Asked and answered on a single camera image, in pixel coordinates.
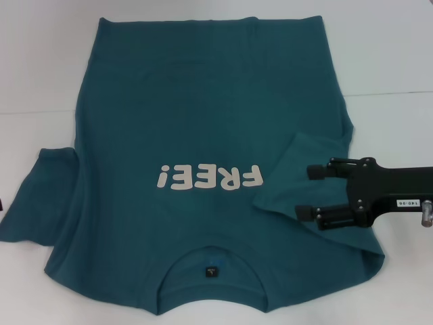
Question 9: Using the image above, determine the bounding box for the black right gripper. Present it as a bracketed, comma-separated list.
[294, 155, 433, 232]

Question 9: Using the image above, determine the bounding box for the teal FREE print T-shirt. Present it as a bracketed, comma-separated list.
[0, 15, 387, 307]

